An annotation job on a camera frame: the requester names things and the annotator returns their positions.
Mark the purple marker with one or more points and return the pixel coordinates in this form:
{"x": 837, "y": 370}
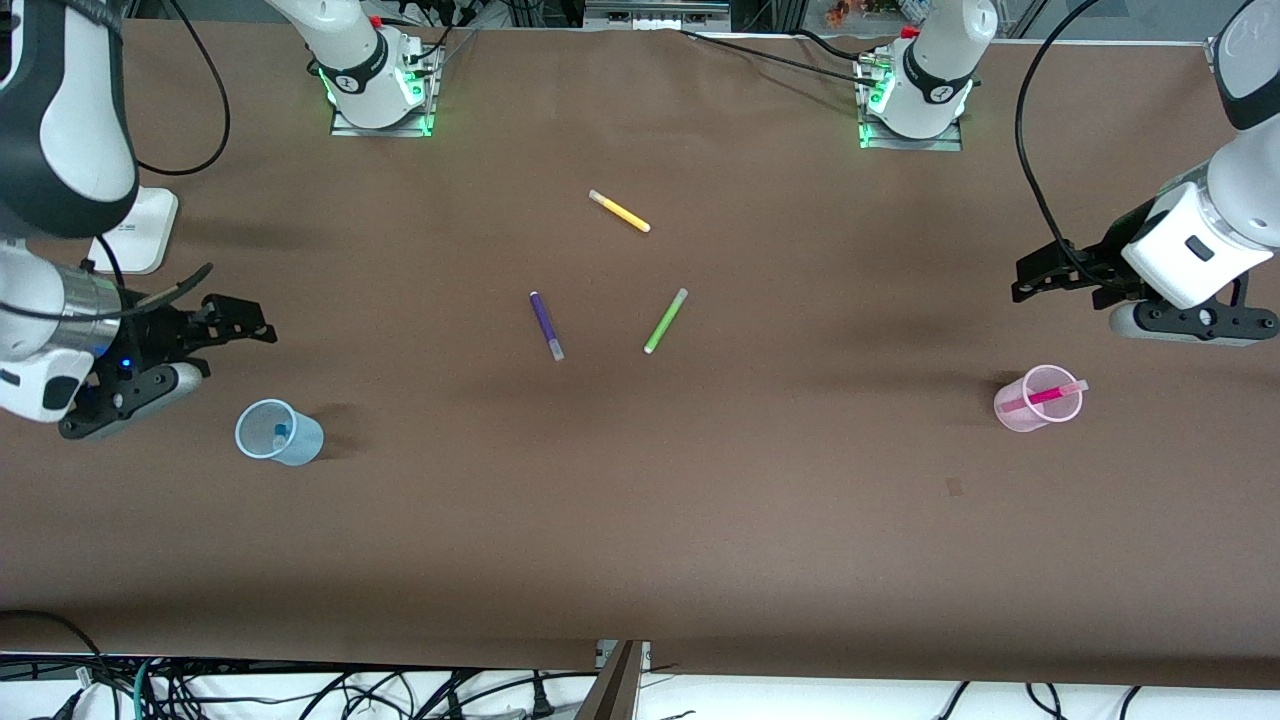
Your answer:
{"x": 544, "y": 322}

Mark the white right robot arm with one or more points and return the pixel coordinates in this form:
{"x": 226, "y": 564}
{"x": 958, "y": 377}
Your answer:
{"x": 70, "y": 130}

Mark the green marker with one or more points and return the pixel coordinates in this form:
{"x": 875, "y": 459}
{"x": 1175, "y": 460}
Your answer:
{"x": 665, "y": 321}

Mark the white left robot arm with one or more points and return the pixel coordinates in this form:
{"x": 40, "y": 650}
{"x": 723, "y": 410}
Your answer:
{"x": 940, "y": 60}

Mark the blue marker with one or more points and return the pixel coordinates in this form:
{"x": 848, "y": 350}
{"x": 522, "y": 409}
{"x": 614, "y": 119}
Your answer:
{"x": 280, "y": 433}

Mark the white lamp base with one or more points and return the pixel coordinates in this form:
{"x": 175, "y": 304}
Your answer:
{"x": 150, "y": 235}

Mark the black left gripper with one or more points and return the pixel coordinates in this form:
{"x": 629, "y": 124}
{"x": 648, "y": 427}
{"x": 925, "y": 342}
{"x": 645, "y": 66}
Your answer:
{"x": 1097, "y": 264}

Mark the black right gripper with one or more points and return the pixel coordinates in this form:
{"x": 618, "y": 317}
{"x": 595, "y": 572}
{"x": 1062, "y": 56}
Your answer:
{"x": 160, "y": 327}

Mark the brown table cover sheet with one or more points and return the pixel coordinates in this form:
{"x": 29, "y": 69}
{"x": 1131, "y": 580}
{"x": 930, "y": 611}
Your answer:
{"x": 700, "y": 520}

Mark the brown table leg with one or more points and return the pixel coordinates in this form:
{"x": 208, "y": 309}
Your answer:
{"x": 612, "y": 690}

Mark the yellow marker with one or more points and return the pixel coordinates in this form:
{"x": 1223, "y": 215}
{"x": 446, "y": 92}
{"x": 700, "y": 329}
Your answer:
{"x": 620, "y": 211}

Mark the pink marker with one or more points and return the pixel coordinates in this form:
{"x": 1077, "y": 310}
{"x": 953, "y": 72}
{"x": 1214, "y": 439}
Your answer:
{"x": 1045, "y": 396}

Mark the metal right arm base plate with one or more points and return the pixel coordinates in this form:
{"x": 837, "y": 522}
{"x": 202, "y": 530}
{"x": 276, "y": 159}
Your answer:
{"x": 380, "y": 132}

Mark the blue mesh cup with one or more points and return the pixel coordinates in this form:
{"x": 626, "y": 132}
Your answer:
{"x": 305, "y": 442}

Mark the grey box behind table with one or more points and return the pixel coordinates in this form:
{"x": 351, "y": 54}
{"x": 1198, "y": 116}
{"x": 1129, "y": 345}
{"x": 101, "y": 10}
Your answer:
{"x": 655, "y": 12}

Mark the pink mesh cup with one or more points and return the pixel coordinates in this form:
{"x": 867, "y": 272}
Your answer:
{"x": 1015, "y": 412}

